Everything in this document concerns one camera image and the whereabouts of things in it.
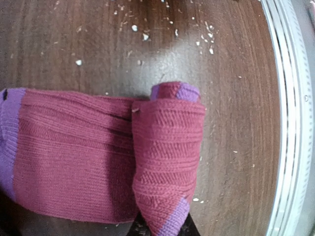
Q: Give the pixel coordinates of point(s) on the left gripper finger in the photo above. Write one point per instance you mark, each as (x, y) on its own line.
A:
(189, 228)

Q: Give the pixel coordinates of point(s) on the maroon purple orange sock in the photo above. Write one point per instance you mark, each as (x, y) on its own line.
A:
(103, 159)

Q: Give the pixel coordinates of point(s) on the front aluminium rail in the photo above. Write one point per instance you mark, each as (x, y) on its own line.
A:
(292, 28)

